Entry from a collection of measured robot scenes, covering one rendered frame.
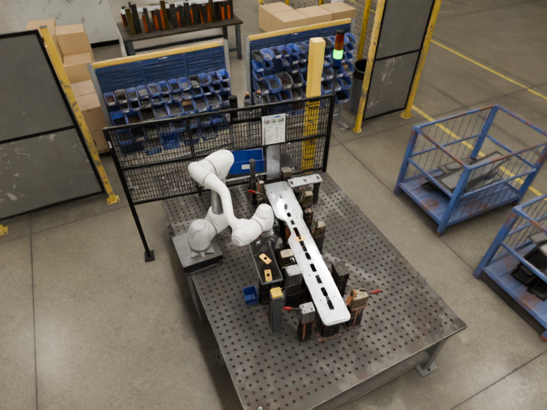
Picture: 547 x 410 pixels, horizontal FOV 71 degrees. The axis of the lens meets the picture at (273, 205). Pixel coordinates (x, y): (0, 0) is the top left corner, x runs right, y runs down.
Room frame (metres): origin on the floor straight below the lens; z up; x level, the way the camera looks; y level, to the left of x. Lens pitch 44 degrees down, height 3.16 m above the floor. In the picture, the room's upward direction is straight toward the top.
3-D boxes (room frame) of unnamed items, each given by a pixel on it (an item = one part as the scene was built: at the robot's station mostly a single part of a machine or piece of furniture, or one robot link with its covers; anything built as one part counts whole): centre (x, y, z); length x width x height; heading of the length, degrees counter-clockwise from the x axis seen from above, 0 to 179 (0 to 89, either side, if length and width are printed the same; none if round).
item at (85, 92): (4.58, 2.73, 0.52); 1.21 x 0.81 x 1.05; 30
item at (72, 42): (5.88, 3.25, 0.52); 1.20 x 0.80 x 1.05; 23
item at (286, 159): (2.68, 0.26, 1.02); 0.90 x 0.22 x 0.03; 107
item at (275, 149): (2.58, 0.00, 1.17); 0.12 x 0.01 x 0.34; 107
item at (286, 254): (1.68, -0.09, 0.89); 0.13 x 0.11 x 0.38; 107
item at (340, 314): (1.86, -0.21, 1.00); 1.38 x 0.22 x 0.02; 17
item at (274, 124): (2.89, 0.00, 1.30); 0.23 x 0.02 x 0.31; 107
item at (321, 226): (1.99, -0.35, 0.87); 0.12 x 0.09 x 0.35; 107
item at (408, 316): (2.15, -0.07, 0.68); 2.56 x 1.61 x 0.04; 26
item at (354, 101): (5.46, -1.40, 0.36); 0.50 x 0.50 x 0.73
